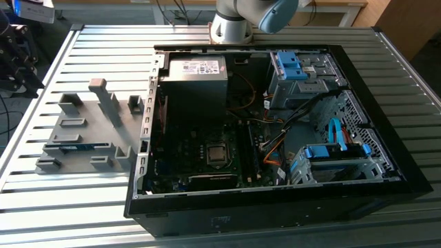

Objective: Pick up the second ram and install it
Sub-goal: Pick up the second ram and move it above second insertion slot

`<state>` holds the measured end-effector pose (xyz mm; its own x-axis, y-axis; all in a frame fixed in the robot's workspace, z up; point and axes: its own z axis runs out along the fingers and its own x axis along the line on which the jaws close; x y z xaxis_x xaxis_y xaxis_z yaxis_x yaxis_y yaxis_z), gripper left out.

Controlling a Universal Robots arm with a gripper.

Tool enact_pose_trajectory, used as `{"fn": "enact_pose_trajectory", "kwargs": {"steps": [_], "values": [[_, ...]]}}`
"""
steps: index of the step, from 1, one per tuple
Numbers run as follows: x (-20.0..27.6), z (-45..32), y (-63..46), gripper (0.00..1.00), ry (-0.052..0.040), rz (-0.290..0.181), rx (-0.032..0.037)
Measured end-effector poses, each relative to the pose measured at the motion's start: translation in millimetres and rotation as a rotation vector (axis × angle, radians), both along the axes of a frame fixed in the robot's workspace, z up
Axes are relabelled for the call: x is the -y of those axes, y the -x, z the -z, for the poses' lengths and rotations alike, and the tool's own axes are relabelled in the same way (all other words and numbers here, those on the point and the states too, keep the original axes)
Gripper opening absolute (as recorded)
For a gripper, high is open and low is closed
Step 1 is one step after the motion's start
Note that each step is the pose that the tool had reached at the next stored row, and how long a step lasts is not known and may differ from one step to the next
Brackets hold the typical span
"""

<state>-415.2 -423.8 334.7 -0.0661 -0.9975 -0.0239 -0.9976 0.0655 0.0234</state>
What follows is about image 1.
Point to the black open PC case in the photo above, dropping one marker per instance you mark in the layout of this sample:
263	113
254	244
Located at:
242	214

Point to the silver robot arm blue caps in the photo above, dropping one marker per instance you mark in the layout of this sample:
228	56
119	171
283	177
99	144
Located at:
230	28

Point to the green motherboard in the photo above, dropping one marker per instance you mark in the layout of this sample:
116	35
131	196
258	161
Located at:
186	155

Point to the black graphics card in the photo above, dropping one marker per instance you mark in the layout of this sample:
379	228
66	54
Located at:
212	180

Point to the brown wooden cabinet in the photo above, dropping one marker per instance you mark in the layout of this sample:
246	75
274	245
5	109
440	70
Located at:
407	23

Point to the grey parts rack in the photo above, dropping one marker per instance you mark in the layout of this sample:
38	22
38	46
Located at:
90	131

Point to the CPU socket with silver CPU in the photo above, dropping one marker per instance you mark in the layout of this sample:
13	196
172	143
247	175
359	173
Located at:
218	153

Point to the grey power supply unit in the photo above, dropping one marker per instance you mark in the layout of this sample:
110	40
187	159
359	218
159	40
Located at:
192	90

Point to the blue plastic drive carrier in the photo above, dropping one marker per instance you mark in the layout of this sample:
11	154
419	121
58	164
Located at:
290	64

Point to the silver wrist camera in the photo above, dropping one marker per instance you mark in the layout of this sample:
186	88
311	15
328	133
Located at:
36	11

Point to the wooden desk white frame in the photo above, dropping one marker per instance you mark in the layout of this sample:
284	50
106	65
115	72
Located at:
348	7

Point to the blue RAM stick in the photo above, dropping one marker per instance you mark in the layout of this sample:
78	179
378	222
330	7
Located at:
74	147

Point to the low metal disk bay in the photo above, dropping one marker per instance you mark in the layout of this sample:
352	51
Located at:
344	163

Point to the hard disk in blue carrier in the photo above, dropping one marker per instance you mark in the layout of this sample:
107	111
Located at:
320	151

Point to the tall metal drive cage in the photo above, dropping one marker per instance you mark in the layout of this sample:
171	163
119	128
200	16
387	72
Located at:
296	95

